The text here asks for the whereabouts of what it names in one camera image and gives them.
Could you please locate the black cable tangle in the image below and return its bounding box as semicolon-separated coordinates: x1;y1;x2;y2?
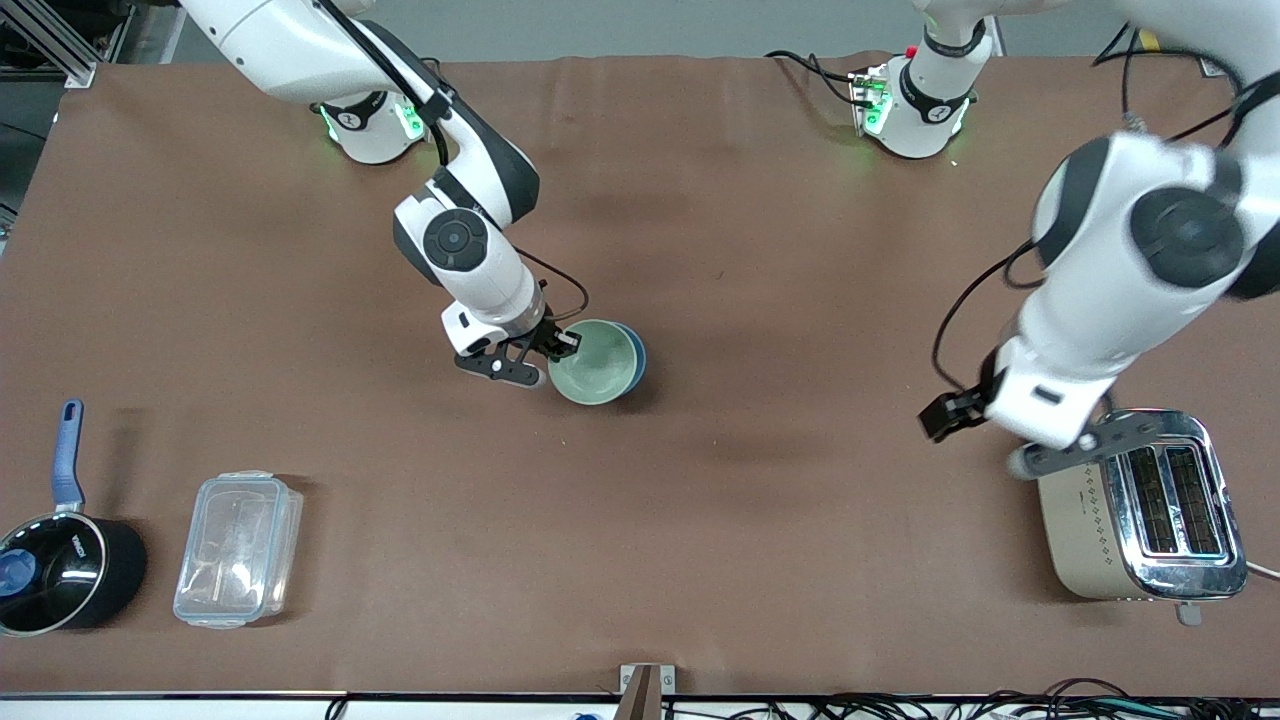
325;678;1280;720

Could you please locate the beige chrome toaster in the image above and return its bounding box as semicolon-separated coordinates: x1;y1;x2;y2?
1036;408;1250;627

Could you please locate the black saucepan blue handle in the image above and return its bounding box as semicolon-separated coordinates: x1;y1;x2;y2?
0;399;149;638

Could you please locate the glass lid blue knob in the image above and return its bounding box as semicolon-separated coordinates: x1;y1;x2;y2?
0;514;107;633

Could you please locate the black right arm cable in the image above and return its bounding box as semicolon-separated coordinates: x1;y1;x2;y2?
315;0;591;326

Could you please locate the green bowl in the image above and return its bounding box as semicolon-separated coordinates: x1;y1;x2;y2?
546;319;642;407

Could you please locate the blue bowl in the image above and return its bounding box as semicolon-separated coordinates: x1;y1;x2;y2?
610;321;649;397

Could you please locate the brown table cloth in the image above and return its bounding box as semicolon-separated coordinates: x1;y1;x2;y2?
0;54;1280;698

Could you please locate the grey metal bracket with post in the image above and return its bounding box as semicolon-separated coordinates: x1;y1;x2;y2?
618;663;677;720

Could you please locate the aluminium frame profile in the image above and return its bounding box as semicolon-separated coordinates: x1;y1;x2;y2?
0;0;138;89

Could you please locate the clear plastic lidded container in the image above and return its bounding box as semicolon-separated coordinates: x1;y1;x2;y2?
172;470;305;631

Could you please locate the black arm base cable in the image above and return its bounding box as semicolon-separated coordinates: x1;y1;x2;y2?
764;49;863;107

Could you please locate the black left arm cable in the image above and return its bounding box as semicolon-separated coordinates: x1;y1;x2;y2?
931;24;1253;397

